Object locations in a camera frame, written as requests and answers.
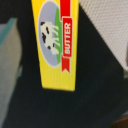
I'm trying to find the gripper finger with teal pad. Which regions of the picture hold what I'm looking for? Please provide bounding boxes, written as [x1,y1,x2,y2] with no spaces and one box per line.
[0,18,22,128]

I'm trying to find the yellow toy butter box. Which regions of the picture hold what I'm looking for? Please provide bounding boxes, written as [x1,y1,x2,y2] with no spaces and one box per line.
[31,0,79,91]

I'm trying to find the white woven placemat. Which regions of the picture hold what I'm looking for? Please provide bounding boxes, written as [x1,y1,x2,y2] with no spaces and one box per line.
[78,0,128,78]

